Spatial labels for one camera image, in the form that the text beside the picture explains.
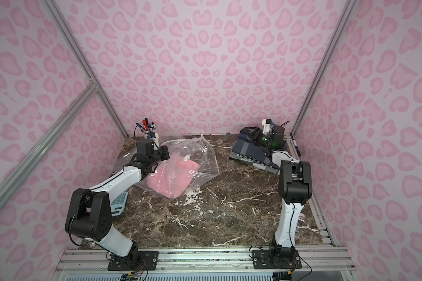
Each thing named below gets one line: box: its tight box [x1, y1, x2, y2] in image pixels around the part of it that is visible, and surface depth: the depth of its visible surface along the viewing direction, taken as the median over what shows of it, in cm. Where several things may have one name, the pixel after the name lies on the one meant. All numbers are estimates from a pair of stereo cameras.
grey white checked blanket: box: [229, 148, 281, 175], surface depth 103 cm
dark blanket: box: [229, 128, 281, 174], surface depth 104 cm
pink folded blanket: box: [146, 159, 200, 200], surface depth 94 cm
